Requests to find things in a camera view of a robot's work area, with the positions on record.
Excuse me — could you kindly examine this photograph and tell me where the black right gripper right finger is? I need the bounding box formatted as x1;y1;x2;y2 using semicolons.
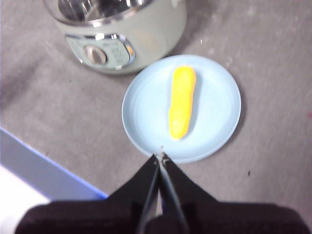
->
160;152;218;234

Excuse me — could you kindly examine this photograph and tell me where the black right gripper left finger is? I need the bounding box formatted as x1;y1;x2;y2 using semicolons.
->
107;153;161;234

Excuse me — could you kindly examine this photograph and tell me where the yellow corn cob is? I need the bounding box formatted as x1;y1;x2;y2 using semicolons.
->
168;64;197;141

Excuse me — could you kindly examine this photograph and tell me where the blue round plate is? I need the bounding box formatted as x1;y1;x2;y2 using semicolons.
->
121;55;242;164

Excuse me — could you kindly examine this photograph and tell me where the pale green electric steamer pot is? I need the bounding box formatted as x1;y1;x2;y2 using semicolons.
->
43;0;188;76

